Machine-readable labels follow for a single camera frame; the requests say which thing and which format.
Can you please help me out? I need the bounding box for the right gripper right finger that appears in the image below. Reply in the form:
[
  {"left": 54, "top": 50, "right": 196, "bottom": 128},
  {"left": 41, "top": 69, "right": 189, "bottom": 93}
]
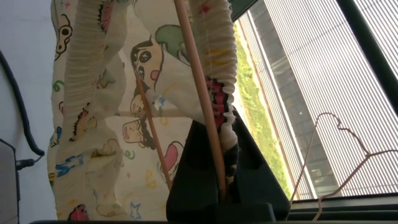
[{"left": 225, "top": 108, "right": 292, "bottom": 222}]

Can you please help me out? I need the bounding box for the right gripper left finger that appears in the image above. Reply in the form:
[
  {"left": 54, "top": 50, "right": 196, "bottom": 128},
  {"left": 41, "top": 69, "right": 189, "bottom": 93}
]
[{"left": 165, "top": 119, "right": 223, "bottom": 222}]

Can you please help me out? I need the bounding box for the pink clothes hanger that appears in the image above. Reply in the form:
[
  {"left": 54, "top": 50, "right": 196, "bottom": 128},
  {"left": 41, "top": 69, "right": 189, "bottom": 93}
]
[
  {"left": 134, "top": 0, "right": 228, "bottom": 203},
  {"left": 289, "top": 111, "right": 398, "bottom": 222}
]

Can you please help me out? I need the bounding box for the cream printed garment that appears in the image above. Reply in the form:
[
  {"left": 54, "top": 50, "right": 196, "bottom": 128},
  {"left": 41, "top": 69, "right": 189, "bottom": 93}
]
[{"left": 46, "top": 0, "right": 241, "bottom": 222}]

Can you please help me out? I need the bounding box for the window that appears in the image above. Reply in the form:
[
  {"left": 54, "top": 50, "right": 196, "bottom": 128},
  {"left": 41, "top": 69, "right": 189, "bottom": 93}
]
[{"left": 229, "top": 0, "right": 398, "bottom": 222}]

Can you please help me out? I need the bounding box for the black cable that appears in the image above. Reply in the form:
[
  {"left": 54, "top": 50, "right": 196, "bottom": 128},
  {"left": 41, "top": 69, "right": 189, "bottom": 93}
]
[{"left": 0, "top": 49, "right": 46, "bottom": 171}]

